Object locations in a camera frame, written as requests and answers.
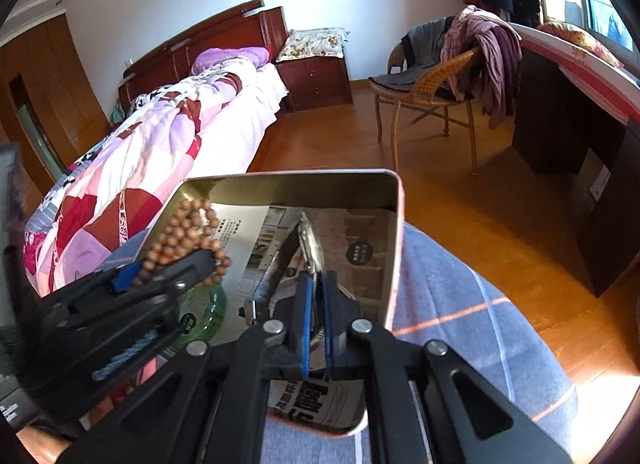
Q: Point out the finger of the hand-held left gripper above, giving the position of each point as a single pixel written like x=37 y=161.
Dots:
x=125 y=280
x=110 y=339

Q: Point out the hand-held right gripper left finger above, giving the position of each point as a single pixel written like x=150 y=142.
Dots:
x=303 y=329

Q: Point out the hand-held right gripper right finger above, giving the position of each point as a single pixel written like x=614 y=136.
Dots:
x=330 y=329

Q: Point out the pink metal tin box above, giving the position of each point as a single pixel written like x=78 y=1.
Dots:
x=393 y=244

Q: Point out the printed paper lining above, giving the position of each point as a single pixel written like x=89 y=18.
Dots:
x=360 y=224

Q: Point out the blue checked tablecloth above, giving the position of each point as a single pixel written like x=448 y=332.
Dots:
x=450 y=304

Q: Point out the pink patchwork quilt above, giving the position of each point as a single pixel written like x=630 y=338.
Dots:
x=150 y=144

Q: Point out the teal bag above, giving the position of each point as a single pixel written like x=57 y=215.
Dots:
x=118 y=110

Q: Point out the wooden wardrobe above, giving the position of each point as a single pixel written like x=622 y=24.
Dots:
x=50 y=69

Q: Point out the purple pillow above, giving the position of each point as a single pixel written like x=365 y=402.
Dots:
x=225 y=56

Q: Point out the dark wooden nightstand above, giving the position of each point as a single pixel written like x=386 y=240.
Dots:
x=315 y=84

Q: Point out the grey garment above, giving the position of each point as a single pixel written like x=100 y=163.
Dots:
x=395 y=79

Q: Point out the wicker chair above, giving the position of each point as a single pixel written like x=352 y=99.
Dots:
x=425 y=81

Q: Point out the dark wooden bed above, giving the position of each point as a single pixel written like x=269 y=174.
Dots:
x=215 y=29

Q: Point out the white floral pillow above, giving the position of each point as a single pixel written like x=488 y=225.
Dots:
x=310 y=44

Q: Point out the cardboard box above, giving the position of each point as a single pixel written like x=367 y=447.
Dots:
x=595 y=174

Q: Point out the dark desk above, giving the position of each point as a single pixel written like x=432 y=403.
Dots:
x=550 y=109

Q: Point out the purple garment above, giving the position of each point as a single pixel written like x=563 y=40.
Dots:
x=492 y=44

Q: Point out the yellow floral pillow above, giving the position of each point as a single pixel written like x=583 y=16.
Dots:
x=585 y=39

